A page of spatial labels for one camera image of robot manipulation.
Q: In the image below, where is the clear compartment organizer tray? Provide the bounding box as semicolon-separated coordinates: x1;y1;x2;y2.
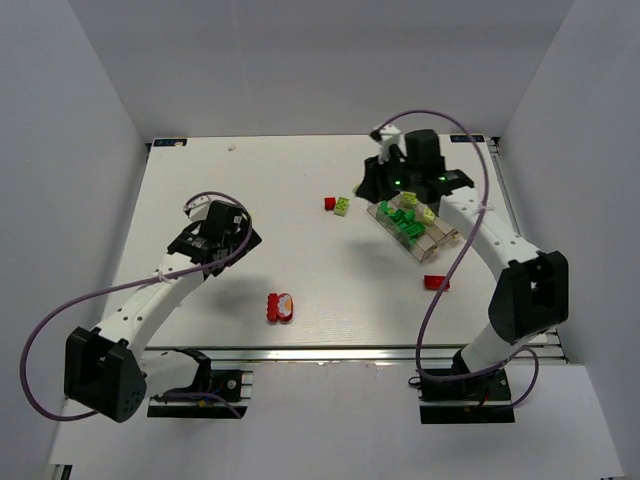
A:
367;192;459;263

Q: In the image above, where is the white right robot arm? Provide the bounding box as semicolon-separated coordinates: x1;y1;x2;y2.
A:
355;126;569;381

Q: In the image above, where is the red flat lego brick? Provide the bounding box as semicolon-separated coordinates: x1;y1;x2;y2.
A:
423;275;450;291

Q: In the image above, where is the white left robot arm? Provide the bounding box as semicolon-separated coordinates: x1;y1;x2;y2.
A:
64;197;261;423

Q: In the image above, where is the lime small lego brick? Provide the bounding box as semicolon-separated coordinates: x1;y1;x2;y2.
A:
421;209;436;224

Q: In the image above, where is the small red lego brick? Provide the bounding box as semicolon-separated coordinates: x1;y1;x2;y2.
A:
324;197;336;211

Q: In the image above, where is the blue table label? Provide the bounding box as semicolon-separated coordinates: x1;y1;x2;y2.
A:
152;138;188;148
449;134;485;143

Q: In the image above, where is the blue table label right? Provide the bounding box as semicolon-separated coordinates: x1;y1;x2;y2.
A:
449;134;485;143

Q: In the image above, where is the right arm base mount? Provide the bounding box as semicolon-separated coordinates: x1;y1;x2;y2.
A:
407;370;515;425

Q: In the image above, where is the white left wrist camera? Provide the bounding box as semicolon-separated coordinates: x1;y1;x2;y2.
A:
183;195;212;222

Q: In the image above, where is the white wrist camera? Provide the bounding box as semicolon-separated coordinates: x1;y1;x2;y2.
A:
183;195;212;222
369;124;402;164

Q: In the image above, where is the blue table label left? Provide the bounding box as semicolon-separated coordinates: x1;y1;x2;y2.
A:
152;138;188;148

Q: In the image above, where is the green sloped lego brick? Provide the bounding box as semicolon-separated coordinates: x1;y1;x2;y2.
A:
377;201;394;216

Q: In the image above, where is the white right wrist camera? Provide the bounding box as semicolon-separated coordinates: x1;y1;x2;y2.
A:
369;124;402;164

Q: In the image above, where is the green long lego brick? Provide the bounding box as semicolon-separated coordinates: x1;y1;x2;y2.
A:
388;209;426;246

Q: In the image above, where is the lime 2x2 lego brick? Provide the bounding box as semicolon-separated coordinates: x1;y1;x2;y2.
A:
333;197;350;217

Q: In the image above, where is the red flower lego block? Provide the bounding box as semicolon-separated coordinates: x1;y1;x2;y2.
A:
266;293;294;324

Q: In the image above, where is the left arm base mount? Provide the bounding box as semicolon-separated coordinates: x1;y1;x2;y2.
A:
140;348;254;420

